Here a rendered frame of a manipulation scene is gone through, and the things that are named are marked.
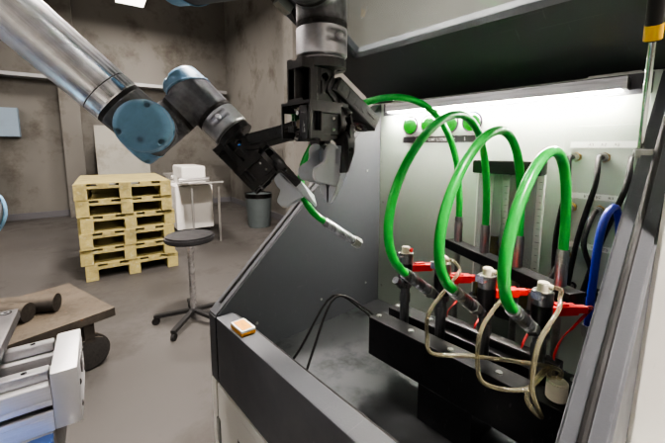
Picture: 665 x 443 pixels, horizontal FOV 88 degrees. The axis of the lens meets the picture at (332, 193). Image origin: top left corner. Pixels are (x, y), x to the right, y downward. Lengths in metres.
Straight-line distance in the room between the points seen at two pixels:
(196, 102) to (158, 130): 0.16
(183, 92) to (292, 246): 0.44
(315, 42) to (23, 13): 0.37
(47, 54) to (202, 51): 8.34
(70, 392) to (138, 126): 0.41
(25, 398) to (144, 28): 8.33
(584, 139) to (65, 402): 0.99
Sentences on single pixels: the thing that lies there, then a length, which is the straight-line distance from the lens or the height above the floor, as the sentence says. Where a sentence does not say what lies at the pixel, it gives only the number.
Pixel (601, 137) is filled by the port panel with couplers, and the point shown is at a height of 1.34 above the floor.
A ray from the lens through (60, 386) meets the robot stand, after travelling 0.70.
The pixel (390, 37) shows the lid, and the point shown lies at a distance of 0.90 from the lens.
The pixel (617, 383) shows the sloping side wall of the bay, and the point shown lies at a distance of 0.49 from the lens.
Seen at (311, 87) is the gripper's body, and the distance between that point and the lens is 0.50.
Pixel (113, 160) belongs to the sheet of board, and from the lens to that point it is 7.93.
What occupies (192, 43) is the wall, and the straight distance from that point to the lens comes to 8.91.
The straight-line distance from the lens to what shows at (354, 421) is 0.56.
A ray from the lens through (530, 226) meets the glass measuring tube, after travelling 0.84.
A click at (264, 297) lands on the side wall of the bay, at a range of 0.89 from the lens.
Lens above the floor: 1.32
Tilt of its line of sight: 8 degrees down
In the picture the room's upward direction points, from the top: straight up
